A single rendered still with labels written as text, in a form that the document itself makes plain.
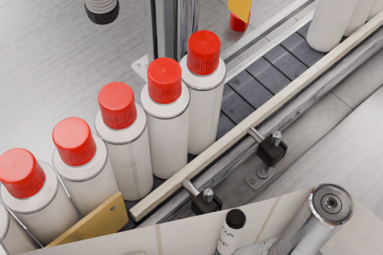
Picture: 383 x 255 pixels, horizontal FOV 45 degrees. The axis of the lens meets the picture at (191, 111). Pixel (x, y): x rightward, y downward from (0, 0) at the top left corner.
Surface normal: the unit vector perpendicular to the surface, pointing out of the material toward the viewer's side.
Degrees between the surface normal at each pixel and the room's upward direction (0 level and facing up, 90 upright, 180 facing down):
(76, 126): 2
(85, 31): 0
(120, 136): 42
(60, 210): 90
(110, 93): 3
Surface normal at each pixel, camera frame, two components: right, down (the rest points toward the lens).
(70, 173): -0.15, 0.16
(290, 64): 0.03, -0.52
